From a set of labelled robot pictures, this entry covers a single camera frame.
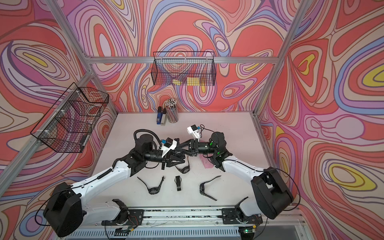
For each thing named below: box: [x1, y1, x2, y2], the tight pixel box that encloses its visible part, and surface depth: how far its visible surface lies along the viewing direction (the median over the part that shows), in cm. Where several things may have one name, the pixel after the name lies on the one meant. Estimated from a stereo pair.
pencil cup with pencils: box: [164, 98, 179, 124], surface depth 107 cm
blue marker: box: [156, 106, 163, 125], surface depth 117 cm
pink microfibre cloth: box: [198, 153, 214, 169], surface depth 69 cm
